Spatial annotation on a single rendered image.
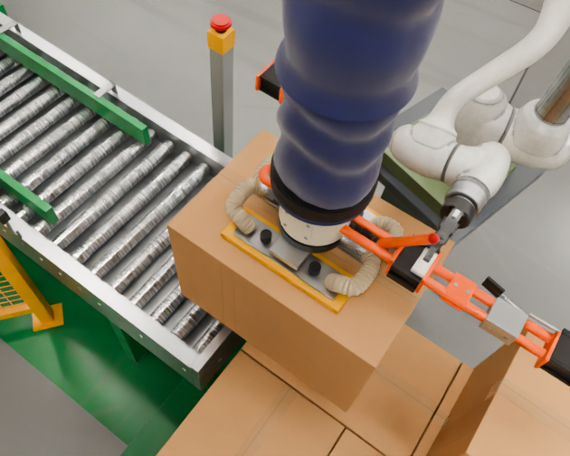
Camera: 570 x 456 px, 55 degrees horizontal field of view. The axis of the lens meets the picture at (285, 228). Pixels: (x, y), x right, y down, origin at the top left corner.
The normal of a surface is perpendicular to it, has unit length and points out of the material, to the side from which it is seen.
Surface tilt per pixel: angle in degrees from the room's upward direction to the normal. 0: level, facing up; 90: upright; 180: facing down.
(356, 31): 73
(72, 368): 0
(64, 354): 0
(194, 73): 0
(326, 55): 85
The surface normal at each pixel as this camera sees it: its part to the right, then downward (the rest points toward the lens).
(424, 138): -0.42, -0.14
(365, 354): 0.07, -0.53
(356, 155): 0.26, 0.60
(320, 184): -0.14, 0.71
